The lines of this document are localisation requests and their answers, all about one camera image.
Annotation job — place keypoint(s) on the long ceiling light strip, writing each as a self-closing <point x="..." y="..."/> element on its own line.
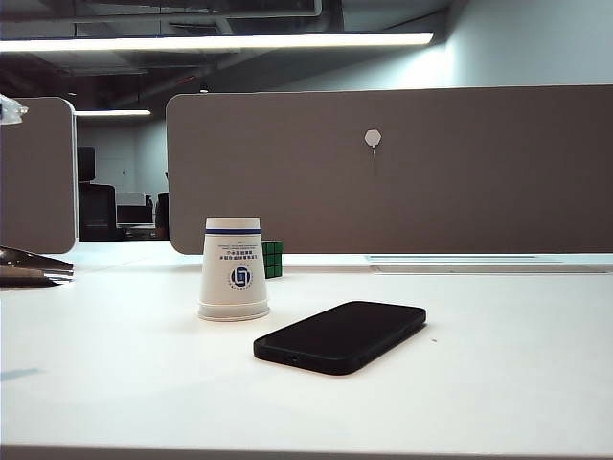
<point x="215" y="42"/>

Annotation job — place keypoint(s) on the silver metallic flat object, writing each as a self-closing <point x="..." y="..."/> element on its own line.
<point x="29" y="268"/>

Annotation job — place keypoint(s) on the wide brown desk partition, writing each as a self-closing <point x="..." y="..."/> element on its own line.
<point x="431" y="191"/>

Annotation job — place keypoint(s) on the short ceiling light strip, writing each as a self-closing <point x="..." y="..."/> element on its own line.
<point x="112" y="112"/>

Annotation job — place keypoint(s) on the white paper cup blue logo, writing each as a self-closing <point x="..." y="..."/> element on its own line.
<point x="230" y="314"/>
<point x="234" y="268"/>

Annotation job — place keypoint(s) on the rubik's cube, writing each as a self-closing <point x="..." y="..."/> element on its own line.
<point x="273" y="259"/>

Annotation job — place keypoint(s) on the narrow brown desk partition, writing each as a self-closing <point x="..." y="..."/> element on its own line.
<point x="33" y="177"/>

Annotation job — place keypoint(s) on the white hexagonal wall hook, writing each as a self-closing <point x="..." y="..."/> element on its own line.
<point x="372" y="138"/>

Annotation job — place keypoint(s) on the black office chair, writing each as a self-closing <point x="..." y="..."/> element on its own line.
<point x="96" y="206"/>

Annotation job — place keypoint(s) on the black smartphone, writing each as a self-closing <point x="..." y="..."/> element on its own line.
<point x="340" y="338"/>

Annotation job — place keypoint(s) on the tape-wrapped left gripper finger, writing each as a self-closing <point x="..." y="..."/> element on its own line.
<point x="9" y="110"/>

